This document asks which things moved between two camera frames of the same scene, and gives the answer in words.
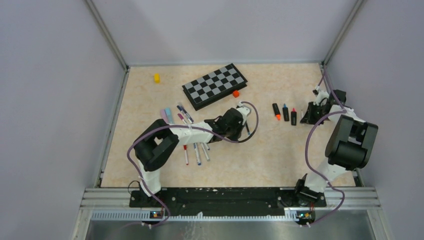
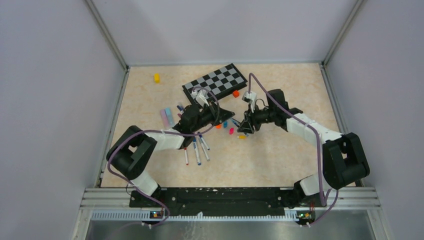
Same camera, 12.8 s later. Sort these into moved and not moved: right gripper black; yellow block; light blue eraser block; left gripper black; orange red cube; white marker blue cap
Moved: right gripper black; left gripper black
Not moved: light blue eraser block; yellow block; orange red cube; white marker blue cap
